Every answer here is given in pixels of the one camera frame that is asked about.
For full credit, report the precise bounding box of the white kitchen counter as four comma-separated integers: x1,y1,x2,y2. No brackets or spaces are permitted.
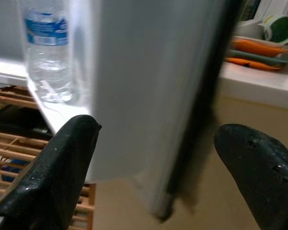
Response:
207,20,288,168

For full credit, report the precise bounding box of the clear water bottle blue cap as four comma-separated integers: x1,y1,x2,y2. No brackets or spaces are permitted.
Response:
20,4,81,104

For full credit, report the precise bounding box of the dark grey fridge door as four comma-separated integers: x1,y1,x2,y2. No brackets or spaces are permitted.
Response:
69,0,243,223

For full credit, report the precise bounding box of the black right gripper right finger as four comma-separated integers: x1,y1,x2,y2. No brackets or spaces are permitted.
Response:
214,123,288,230

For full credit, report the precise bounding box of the brown wooden slat rack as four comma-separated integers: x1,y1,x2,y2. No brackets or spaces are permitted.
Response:
0,82,96,230

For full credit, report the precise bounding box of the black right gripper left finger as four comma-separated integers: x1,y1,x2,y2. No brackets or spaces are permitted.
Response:
0,114,103,230

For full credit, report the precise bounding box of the pale green ceramic mug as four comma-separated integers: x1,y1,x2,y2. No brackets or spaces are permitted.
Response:
258,14,288,46

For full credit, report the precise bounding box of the dark green plate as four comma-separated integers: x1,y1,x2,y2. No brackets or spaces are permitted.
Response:
227,49,288,66

